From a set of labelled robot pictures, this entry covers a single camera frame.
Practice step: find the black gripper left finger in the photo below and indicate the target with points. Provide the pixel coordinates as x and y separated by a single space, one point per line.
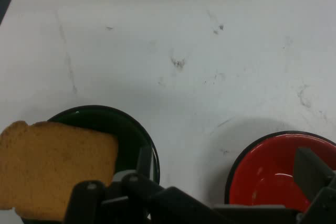
86 203

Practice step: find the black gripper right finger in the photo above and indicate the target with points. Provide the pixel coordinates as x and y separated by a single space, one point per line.
312 174

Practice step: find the red bowl with black rim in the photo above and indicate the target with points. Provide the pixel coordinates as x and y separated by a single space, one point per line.
267 166

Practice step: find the brown bread slice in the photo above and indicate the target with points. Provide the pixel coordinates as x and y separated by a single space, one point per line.
52 163

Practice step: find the dark green bowl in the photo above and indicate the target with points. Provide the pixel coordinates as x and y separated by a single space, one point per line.
123 129

